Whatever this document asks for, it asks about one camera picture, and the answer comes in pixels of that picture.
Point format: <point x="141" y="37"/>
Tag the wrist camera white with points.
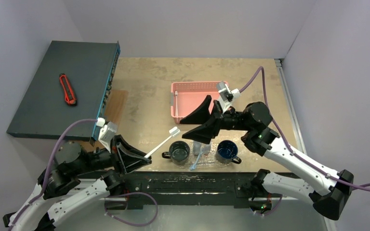
<point x="226" y="96"/>
<point x="107" y="132"/>

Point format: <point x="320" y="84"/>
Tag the pink plastic basket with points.
<point x="191" y="95"/>

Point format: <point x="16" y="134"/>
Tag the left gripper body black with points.
<point x="104" y="159"/>

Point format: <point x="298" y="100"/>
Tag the aluminium frame rail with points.
<point x="293" y="117"/>

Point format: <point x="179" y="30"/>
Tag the grey toothbrush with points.
<point x="194" y="165"/>

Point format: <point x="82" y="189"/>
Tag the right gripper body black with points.
<point x="217" y="117"/>

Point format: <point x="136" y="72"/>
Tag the dark grey network switch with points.
<point x="43" y="112"/>

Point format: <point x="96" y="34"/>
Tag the red utility knife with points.
<point x="69" y="95"/>

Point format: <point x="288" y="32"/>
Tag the white toothpaste tube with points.
<point x="196" y="148"/>

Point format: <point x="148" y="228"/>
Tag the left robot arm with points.
<point x="45" y="209"/>

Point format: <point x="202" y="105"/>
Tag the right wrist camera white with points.
<point x="226" y="96"/>

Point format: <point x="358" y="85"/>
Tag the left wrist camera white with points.
<point x="107" y="132"/>

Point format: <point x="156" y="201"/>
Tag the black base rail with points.
<point x="237" y="189"/>

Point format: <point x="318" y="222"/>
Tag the white toothbrush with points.
<point x="176" y="103"/>
<point x="172" y="133"/>

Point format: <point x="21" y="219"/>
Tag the red cap toothpaste tube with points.
<point x="206" y="149"/>

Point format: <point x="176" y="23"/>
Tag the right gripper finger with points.
<point x="200" y="115"/>
<point x="205" y="132"/>

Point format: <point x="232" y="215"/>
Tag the clear textured oval tray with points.
<point x="206" y="161"/>

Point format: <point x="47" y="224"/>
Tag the dark green mug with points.
<point x="178" y="153"/>

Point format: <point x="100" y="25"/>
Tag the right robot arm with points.
<point x="326" y="189"/>

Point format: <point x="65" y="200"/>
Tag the dark blue cup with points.
<point x="227" y="152"/>

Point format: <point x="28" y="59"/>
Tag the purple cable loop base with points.
<point x="135" y="205"/>

